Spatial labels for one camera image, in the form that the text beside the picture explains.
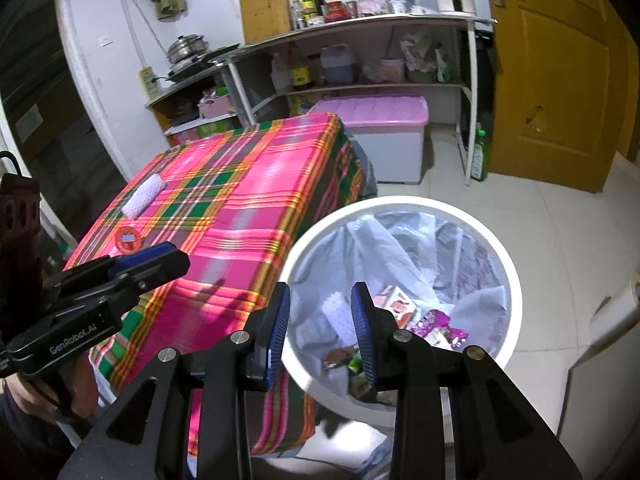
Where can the translucent plastic jug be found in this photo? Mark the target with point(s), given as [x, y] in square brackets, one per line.
[339, 67]

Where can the white wall socket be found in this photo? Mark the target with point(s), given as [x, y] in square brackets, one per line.
[105, 40]

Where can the clear glass bottle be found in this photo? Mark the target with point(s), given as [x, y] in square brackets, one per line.
[298, 15]

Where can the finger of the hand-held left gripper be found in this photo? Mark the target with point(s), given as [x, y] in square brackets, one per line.
[145, 254]
[165, 270]

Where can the white appliance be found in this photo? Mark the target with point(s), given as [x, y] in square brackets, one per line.
[610, 385]

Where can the green plastic bottle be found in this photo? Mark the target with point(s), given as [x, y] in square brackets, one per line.
[479, 157]

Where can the metal shelf rack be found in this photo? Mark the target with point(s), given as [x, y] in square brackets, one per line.
[375, 22]

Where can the small white bucket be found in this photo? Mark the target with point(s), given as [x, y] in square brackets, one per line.
[392, 70]

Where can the red round jelly cup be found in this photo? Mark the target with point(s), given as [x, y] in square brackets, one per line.
[129, 240]

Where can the short white foam fruit net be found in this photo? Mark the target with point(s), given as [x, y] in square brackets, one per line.
[145, 196]

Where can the purple snack wrapper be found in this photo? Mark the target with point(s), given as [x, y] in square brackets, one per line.
[435, 322]

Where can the white plastic bin liner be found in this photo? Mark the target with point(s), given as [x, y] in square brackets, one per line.
[400, 250]

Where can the crumpled plastic bags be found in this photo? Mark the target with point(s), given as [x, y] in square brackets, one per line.
[417, 55]

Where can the person's left hand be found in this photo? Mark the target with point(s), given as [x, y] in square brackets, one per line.
[82, 385]

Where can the green snack wrapper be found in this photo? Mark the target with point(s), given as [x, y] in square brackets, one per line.
[354, 360]

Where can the pink plastic basket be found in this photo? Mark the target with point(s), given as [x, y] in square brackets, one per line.
[216, 106]

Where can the dark sauce bottle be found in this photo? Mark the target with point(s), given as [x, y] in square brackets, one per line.
[319, 2]

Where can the steel steamer pot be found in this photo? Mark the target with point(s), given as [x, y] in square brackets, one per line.
[186, 49]

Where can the small white cabinet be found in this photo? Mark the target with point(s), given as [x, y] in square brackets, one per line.
[165, 100]

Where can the long white foam fruit net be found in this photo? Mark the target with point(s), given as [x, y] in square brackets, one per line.
[337, 315]

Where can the red jar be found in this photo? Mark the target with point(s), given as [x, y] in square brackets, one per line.
[336, 11]

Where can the white plastic bottle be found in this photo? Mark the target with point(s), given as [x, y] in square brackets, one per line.
[281, 75]

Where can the pink plaid tablecloth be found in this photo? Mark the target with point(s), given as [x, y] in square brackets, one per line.
[240, 185]

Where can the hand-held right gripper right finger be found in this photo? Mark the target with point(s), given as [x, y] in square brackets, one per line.
[362, 330]

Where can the yellow label bottle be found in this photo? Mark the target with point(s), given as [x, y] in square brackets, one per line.
[300, 77]

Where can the yellow green oil bottle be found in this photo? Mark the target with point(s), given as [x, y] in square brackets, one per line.
[310, 7]

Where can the pale power strip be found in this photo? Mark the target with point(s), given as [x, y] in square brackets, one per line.
[150, 82]

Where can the white round trash bin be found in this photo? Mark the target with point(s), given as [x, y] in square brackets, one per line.
[511, 310]

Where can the black induction cooker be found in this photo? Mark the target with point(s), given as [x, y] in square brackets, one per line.
[192, 74]

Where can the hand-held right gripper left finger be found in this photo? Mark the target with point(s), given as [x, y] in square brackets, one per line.
[280, 330]

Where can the yellow wooden door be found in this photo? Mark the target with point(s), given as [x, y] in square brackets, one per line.
[550, 60]

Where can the wooden cutting board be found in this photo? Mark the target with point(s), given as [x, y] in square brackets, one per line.
[265, 10]

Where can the pink lid storage box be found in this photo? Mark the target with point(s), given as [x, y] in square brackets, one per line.
[375, 150]

